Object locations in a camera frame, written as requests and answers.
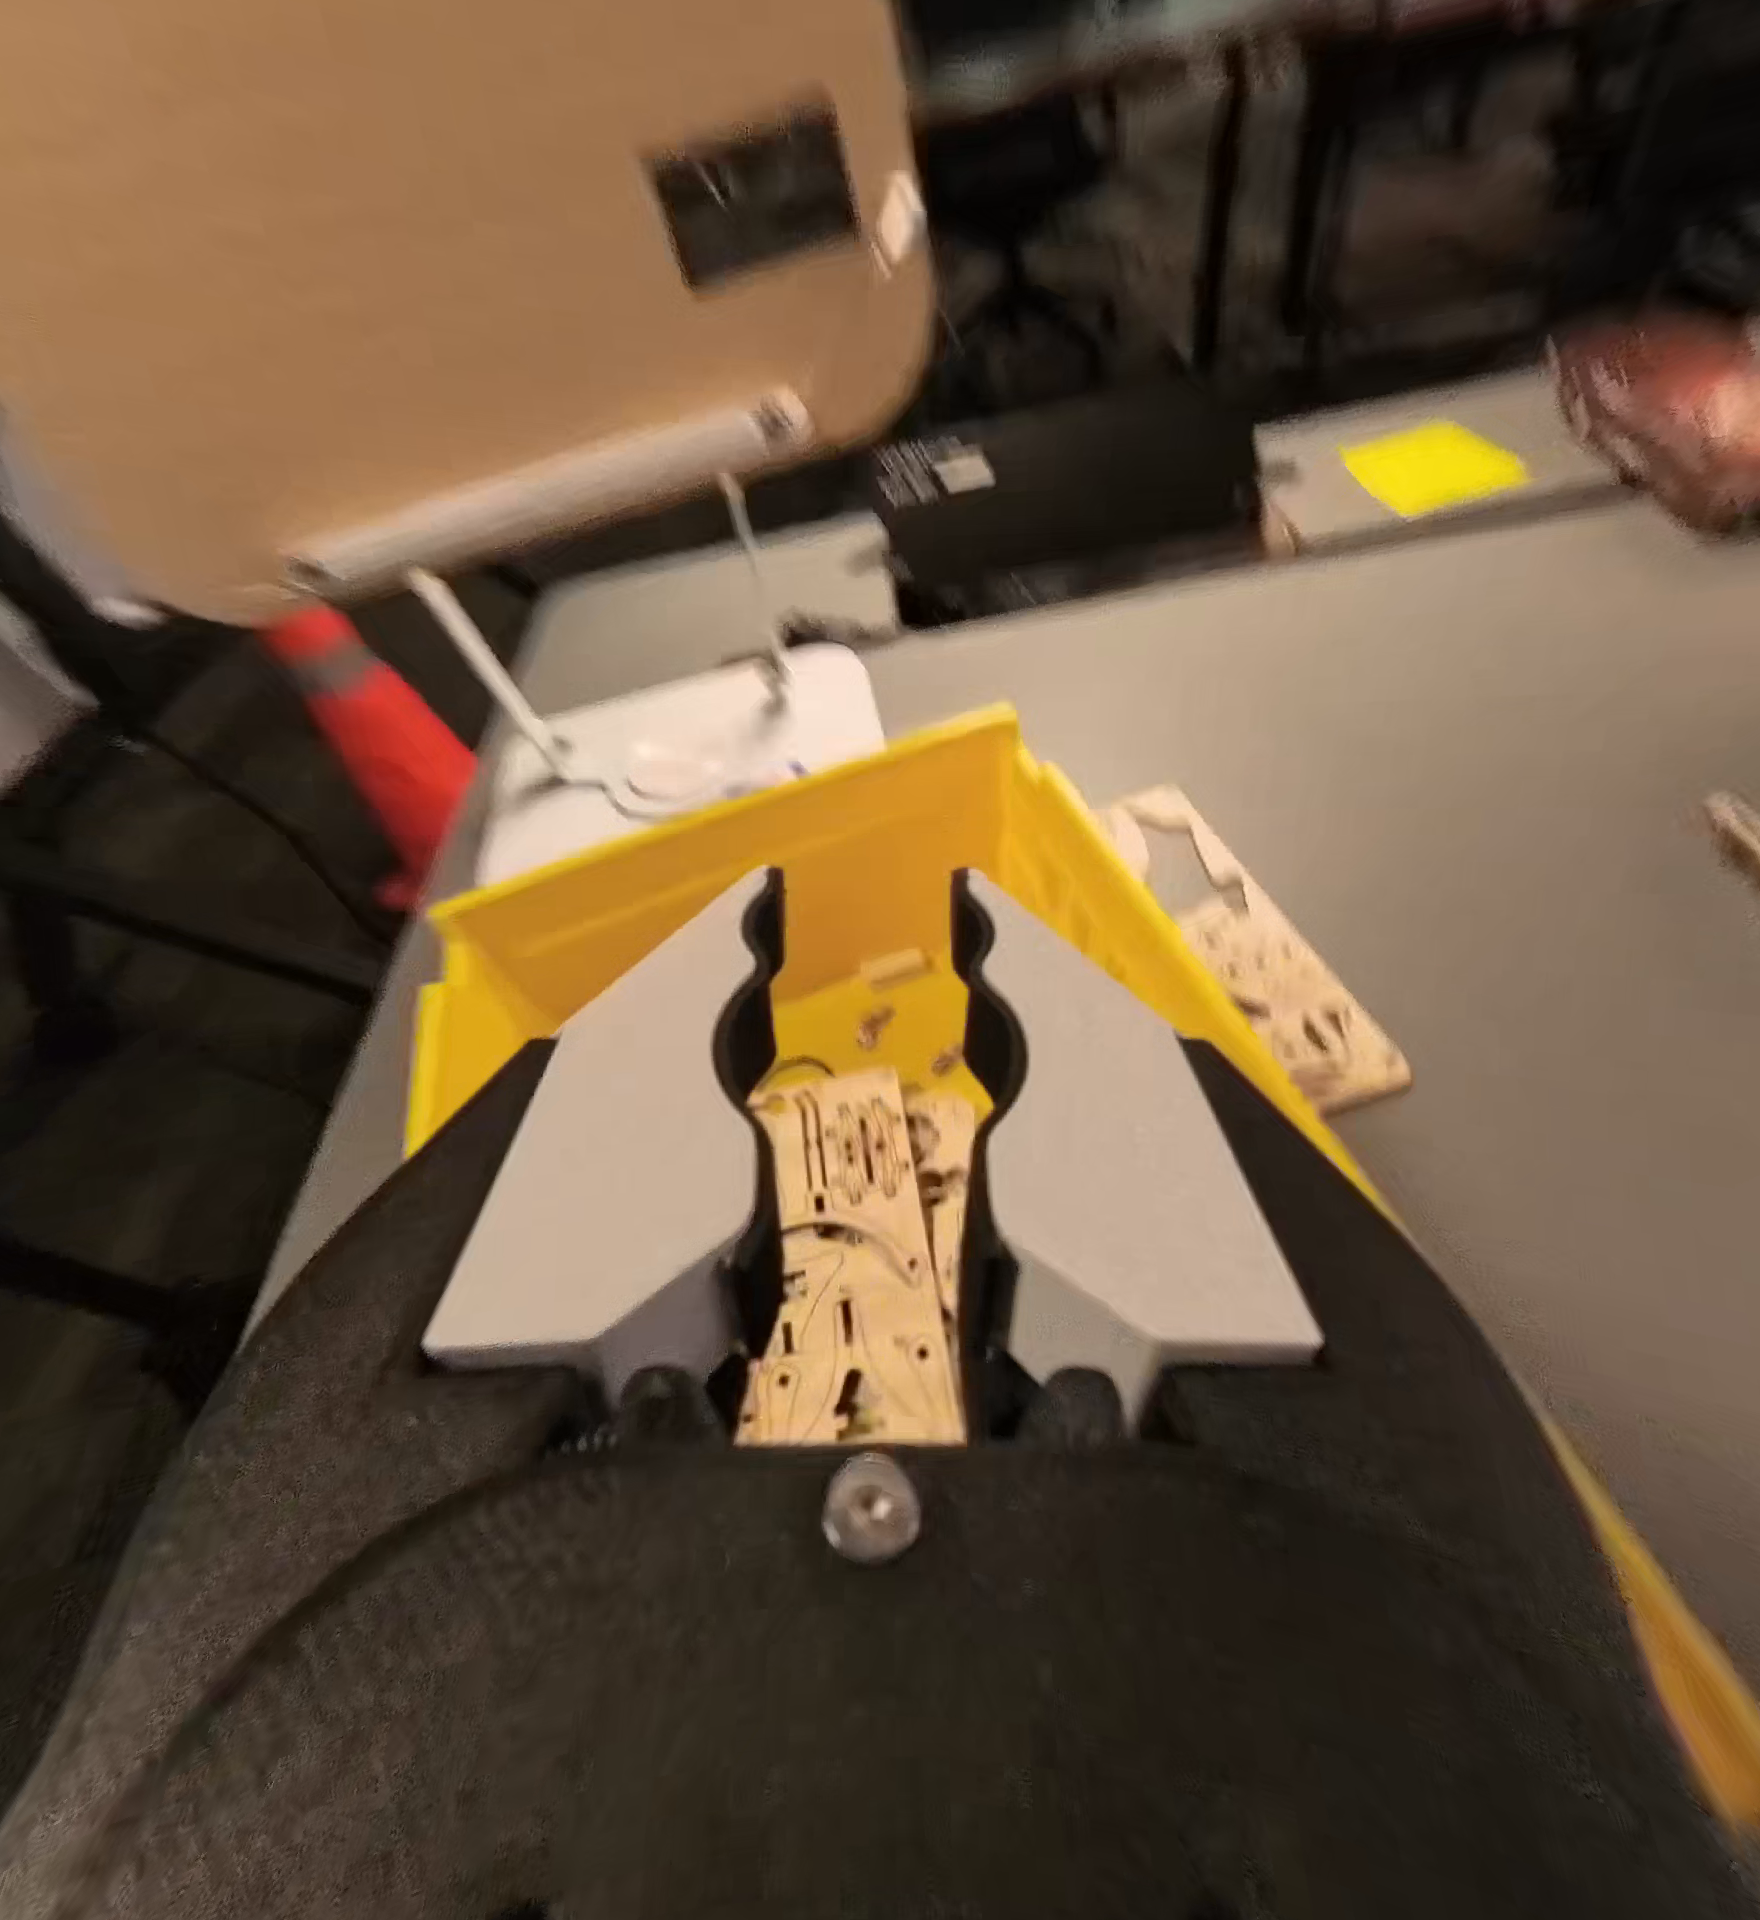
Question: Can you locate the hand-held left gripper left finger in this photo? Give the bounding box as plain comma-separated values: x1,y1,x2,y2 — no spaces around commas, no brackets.
419,868,788,1375

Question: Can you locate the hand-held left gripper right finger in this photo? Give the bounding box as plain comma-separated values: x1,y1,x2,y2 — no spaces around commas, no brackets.
947,868,1328,1397

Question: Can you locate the wooden laser-cut parts sheet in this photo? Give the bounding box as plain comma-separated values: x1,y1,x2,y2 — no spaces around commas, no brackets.
738,1063,978,1449
1098,784,1415,1114

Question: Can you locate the yellow plastic bin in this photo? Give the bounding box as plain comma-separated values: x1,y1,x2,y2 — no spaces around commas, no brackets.
404,705,1760,1839

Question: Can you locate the orange traffic cone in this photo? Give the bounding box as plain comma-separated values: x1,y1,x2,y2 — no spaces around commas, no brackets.
260,607,478,909

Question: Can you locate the white metal stand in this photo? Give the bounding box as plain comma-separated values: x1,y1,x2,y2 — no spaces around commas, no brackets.
279,394,823,818

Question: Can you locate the black flat box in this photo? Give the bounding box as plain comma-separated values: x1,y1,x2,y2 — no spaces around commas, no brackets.
866,394,1264,625

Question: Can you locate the yellow sticky note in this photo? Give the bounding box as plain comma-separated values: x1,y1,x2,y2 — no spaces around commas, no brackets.
1339,421,1529,520

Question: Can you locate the large cardboard box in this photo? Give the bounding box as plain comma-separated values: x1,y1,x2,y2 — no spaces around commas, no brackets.
0,0,959,625

